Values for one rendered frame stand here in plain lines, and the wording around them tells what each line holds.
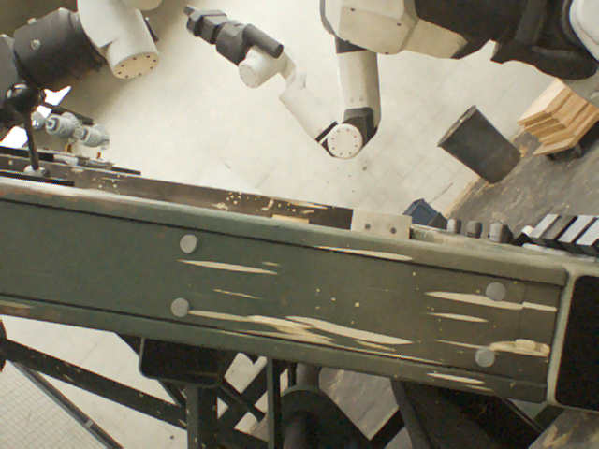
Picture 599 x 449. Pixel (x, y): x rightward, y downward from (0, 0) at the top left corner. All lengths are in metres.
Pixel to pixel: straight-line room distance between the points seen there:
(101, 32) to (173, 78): 5.85
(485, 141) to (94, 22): 4.77
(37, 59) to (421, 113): 5.81
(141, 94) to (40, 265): 6.22
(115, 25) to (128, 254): 0.38
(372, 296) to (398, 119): 5.95
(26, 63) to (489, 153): 4.84
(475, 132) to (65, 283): 4.99
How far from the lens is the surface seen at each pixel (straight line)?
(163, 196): 1.21
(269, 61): 1.28
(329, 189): 6.22
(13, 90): 0.74
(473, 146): 5.33
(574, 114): 4.12
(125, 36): 0.76
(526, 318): 0.47
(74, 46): 0.78
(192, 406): 0.59
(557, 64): 1.06
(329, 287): 0.43
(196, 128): 6.45
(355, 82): 1.22
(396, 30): 0.97
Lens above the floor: 1.08
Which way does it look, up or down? 1 degrees up
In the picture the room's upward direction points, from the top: 49 degrees counter-clockwise
